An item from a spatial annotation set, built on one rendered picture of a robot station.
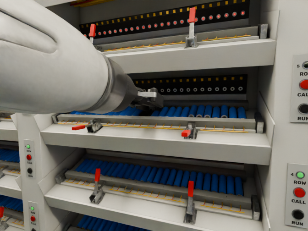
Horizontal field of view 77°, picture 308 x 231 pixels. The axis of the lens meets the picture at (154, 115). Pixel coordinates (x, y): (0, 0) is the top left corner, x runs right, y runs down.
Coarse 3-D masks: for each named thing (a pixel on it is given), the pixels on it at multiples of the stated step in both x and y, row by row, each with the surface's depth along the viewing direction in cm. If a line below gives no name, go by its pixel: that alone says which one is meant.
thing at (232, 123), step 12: (60, 120) 61; (72, 120) 59; (84, 120) 58; (108, 120) 55; (120, 120) 53; (132, 120) 52; (144, 120) 51; (156, 120) 50; (168, 120) 48; (180, 120) 47; (192, 120) 46; (204, 120) 46; (216, 120) 45; (228, 120) 44; (240, 120) 43; (252, 120) 43
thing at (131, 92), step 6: (126, 78) 32; (132, 84) 34; (126, 90) 31; (132, 90) 33; (138, 90) 35; (126, 96) 32; (132, 96) 34; (138, 96) 35; (126, 102) 33; (120, 108) 33
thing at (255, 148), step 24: (168, 96) 60; (192, 96) 58; (216, 96) 56; (240, 96) 54; (48, 120) 60; (264, 120) 43; (72, 144) 55; (96, 144) 52; (120, 144) 50; (144, 144) 47; (168, 144) 45; (192, 144) 43; (216, 144) 41; (240, 144) 39; (264, 144) 38
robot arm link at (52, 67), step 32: (0, 0) 13; (32, 0) 17; (0, 32) 13; (32, 32) 15; (64, 32) 18; (0, 64) 14; (32, 64) 15; (64, 64) 17; (96, 64) 22; (0, 96) 15; (32, 96) 17; (64, 96) 19; (96, 96) 24
